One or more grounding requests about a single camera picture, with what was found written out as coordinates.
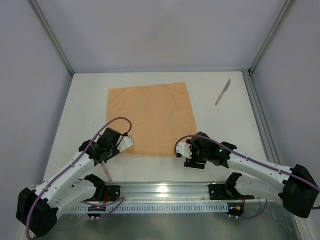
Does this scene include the peach cloth napkin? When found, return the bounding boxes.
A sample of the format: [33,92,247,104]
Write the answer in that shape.
[106,82,197,157]

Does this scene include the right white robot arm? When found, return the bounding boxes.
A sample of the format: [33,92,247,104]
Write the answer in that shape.
[174,132,320,219]

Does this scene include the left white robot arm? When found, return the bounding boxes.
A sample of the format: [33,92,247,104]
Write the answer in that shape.
[16,128,134,238]

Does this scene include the left controller board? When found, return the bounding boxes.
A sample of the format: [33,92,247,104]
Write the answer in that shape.
[87,206,106,221]

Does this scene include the controller board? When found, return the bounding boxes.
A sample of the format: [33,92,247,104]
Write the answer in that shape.
[87,206,106,221]
[227,205,245,219]

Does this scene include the right controller board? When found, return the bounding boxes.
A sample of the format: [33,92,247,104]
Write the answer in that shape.
[227,205,245,219]

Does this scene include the pink-handled fork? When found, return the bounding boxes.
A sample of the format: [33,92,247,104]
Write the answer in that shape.
[101,162,114,184]

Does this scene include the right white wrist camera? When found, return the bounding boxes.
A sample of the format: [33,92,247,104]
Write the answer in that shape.
[174,142,192,159]

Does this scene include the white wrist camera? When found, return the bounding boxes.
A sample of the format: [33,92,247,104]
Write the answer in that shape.
[116,135,134,153]
[174,142,192,159]

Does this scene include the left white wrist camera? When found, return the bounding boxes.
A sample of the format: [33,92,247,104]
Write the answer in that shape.
[116,135,134,153]

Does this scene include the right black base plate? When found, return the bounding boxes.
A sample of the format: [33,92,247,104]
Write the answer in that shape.
[208,183,255,201]

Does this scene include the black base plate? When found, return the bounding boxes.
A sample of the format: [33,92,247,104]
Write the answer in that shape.
[208,183,255,201]
[93,185,121,203]

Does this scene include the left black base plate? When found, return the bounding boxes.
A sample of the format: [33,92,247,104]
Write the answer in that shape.
[93,185,121,203]

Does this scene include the aluminium mounting rail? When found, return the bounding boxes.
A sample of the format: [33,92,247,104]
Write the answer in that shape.
[32,181,278,204]

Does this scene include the slotted grey cable duct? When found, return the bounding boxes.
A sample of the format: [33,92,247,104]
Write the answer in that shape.
[66,202,229,214]

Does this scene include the right aluminium side rail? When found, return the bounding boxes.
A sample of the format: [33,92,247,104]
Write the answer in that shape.
[242,70,285,165]

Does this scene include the pink-handled table knife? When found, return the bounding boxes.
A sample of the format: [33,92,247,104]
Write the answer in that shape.
[215,79,231,106]

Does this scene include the left aluminium frame post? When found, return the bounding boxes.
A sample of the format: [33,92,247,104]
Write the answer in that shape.
[27,0,75,77]

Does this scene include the aluminium frame post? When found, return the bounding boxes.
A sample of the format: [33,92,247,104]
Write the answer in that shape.
[248,0,296,75]
[27,0,75,77]

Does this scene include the right aluminium frame post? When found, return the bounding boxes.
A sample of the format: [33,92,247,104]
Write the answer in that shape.
[248,0,296,75]

